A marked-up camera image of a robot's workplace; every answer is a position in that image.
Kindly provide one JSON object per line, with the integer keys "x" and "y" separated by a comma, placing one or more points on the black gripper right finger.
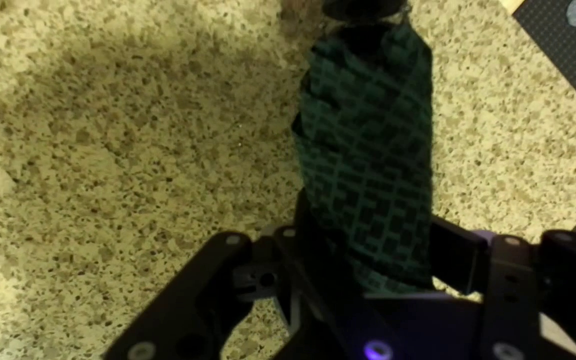
{"x": 534, "y": 292}

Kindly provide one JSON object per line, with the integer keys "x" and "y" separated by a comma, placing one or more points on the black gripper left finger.
{"x": 234, "y": 306}

